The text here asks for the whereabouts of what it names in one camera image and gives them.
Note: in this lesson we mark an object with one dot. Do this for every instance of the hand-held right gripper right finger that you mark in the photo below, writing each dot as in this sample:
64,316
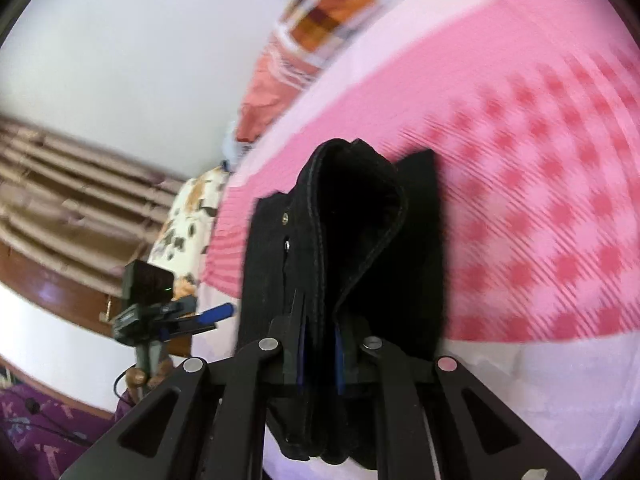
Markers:
372,365

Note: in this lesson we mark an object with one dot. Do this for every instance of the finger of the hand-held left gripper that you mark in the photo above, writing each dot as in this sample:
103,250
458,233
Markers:
192,331
215,313

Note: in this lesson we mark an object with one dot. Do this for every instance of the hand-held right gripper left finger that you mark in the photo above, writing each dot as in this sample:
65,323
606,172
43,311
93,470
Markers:
290,355

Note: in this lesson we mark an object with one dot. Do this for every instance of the black pants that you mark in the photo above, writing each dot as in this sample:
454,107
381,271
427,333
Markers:
360,220

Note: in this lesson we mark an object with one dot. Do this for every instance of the person's left forearm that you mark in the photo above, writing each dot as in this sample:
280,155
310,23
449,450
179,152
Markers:
125,407

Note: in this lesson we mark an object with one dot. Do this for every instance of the person's left hand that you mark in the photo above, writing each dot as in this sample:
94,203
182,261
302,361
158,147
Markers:
135,379

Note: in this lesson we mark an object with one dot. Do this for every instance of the white brown floral cloth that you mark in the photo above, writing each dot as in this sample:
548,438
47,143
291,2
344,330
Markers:
185,220

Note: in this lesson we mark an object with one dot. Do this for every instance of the brown curtain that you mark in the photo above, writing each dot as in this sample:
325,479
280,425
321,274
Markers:
60,200

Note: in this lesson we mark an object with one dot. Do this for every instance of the light blue striped cloth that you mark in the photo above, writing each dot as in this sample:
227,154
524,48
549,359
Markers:
235,147

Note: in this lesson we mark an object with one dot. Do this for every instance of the person's purple clothing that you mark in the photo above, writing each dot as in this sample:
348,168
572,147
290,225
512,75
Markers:
30,440

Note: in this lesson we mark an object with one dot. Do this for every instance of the salmon pink pillow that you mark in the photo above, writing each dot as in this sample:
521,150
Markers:
265,95

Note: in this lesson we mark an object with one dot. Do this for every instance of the pink checkered bedsheet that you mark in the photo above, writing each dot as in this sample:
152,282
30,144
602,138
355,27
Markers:
525,160

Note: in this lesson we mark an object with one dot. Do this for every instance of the brown orange checkered quilt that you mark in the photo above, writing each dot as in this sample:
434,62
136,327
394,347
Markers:
330,10

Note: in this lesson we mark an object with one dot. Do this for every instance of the brown wooden bed frame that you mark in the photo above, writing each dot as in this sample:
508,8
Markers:
50,290

